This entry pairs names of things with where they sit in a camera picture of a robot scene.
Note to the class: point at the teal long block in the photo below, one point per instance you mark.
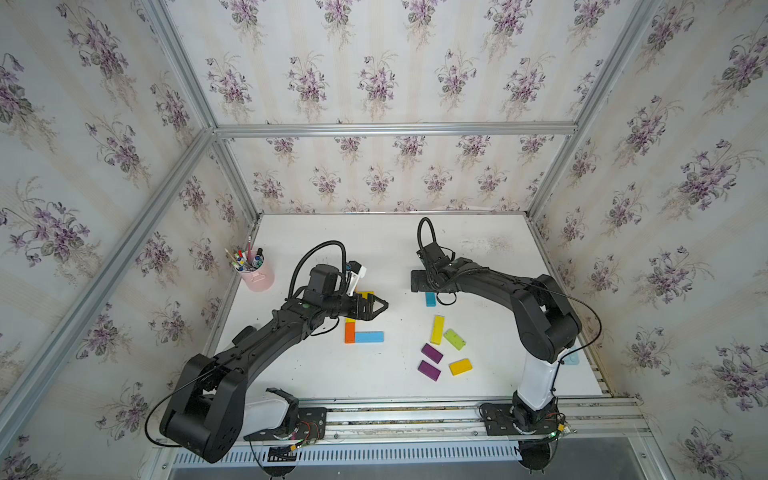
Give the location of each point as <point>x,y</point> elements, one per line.
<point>430,299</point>

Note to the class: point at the lime green block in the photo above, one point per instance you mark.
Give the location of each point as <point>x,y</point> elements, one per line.
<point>454,339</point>

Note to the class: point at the aluminium front rail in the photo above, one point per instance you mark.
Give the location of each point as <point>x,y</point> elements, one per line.
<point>366,420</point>

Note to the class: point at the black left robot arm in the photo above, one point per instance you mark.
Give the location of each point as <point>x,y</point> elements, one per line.
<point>205,412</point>

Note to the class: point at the yellow-orange block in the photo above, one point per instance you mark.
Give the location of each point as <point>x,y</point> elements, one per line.
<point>460,367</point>

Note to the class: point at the light blue calculator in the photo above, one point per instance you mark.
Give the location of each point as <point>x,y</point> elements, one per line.
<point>571,359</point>

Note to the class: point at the purple block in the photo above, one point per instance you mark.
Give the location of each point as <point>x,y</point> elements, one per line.
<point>432,353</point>
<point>428,370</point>

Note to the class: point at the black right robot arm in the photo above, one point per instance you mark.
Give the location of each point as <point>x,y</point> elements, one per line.
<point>546,323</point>

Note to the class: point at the pink pen cup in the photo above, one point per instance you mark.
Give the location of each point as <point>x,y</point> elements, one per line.
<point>259,280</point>

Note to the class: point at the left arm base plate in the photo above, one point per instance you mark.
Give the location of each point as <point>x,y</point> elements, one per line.
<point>304,424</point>

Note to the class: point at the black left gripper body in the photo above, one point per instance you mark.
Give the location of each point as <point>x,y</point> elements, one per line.
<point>355,300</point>

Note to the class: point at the yellow long block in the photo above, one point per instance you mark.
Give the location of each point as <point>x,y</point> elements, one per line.
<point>436,333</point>

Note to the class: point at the light blue long block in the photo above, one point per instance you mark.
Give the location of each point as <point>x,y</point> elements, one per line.
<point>369,337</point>

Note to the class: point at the orange-red block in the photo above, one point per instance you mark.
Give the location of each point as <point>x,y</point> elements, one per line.
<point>350,333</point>

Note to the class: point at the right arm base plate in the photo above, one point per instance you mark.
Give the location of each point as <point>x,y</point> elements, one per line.
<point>516,418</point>

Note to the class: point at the pens in cup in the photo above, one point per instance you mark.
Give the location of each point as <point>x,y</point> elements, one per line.
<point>245,259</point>

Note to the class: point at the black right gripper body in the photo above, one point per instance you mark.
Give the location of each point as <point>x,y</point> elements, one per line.
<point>424,280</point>

